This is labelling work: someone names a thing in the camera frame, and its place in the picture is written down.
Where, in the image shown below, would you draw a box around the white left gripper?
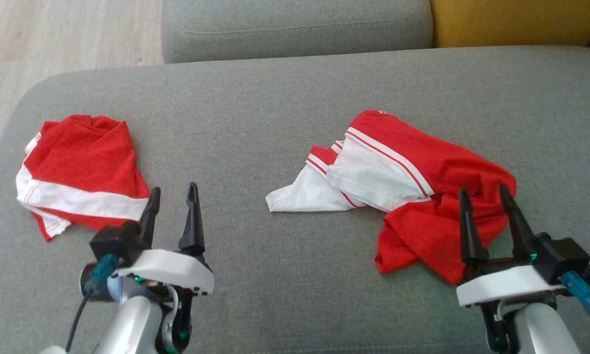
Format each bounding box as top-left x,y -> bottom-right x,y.
112,182 -> 215,295

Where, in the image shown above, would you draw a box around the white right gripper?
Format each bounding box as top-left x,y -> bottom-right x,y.
456,184 -> 566,308

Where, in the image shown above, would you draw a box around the red Bulls 23 jersey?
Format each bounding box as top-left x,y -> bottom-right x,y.
265,110 -> 517,286

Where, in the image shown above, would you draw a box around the red shorts with white stripe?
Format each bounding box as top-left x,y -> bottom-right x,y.
16,115 -> 150,241

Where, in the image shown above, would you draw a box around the grey sofa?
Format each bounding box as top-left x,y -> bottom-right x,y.
0,46 -> 590,354

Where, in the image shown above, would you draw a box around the large yellow sofa cushion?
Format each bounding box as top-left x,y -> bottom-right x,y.
430,0 -> 590,49

